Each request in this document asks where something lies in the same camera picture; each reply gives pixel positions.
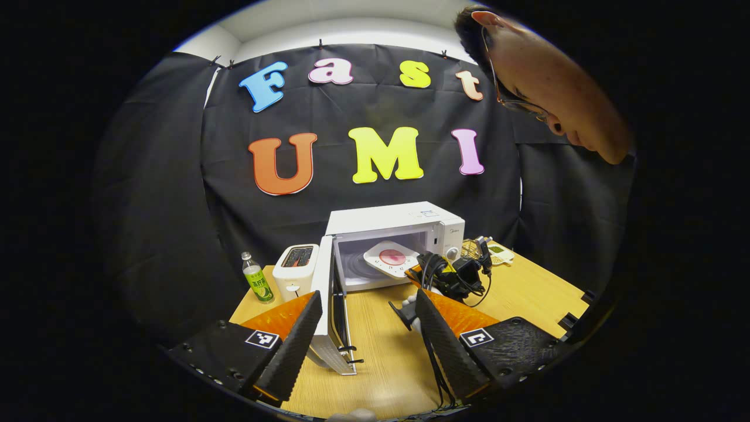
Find thin-framed eyeglasses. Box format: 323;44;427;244
480;26;551;121

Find white microwave oven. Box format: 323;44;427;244
309;201;466;376

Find black backdrop cloth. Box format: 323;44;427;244
94;44;636;346

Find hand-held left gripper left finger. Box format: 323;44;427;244
167;290;323;404

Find white toaster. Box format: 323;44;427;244
272;244;320;302

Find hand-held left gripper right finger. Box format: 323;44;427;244
415;288;566;405

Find white plate with pink food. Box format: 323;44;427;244
363;240;421;279

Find divided tray with grains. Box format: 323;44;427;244
485;241;516;266

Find person's head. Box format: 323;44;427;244
454;5;636;166

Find black cable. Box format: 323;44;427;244
420;325;458;411

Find green drink bottle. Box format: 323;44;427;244
241;251;275;305

